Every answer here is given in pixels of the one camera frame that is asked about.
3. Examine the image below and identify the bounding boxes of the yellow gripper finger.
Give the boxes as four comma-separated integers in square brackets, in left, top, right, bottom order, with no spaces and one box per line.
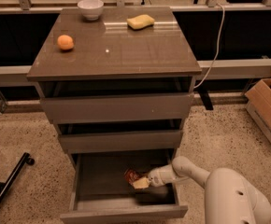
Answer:
[133,176,150,189]

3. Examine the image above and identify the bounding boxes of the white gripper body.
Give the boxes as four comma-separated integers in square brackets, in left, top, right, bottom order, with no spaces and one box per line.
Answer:
[148,164,177,187]

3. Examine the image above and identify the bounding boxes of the red coke can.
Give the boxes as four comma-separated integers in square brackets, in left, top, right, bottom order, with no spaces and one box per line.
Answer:
[124,169,143,185]

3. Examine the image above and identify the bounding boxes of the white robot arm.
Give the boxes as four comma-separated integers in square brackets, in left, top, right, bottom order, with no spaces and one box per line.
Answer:
[124,156,271,224]

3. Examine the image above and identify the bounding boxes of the grey middle drawer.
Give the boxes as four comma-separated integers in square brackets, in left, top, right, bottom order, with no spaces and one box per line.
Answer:
[58,130,182,154]

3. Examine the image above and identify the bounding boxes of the grey open bottom drawer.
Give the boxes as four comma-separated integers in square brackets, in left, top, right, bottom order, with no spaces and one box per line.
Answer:
[61,149,188,224]

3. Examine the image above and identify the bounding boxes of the grey top drawer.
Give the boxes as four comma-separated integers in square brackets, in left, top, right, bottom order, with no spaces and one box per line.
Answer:
[40,93,193,124]

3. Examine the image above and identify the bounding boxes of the grey drawer cabinet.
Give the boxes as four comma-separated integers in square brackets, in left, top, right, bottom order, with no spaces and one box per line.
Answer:
[26,6,203,161]

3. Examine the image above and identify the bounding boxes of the cardboard box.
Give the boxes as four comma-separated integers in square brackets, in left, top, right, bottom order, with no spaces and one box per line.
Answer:
[245,78,271,143]

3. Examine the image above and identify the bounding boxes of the black chair leg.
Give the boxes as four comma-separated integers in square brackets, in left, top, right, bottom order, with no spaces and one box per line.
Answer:
[0,152,36,224]

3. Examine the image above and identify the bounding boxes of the yellow sponge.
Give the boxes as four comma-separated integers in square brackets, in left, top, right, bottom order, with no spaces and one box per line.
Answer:
[127,14,155,30]

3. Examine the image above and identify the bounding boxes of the orange fruit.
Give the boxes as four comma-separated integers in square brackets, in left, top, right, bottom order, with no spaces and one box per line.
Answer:
[57,35,74,50]

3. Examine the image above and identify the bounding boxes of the white ceramic bowl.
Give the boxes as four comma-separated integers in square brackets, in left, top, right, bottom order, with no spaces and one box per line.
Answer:
[78,0,104,21]

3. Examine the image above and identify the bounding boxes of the white cable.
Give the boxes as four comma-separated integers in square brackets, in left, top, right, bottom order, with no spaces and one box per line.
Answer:
[193,3,226,90]

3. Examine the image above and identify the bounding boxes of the grey metal rail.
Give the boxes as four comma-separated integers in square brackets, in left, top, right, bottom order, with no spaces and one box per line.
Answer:
[0,58,271,87]

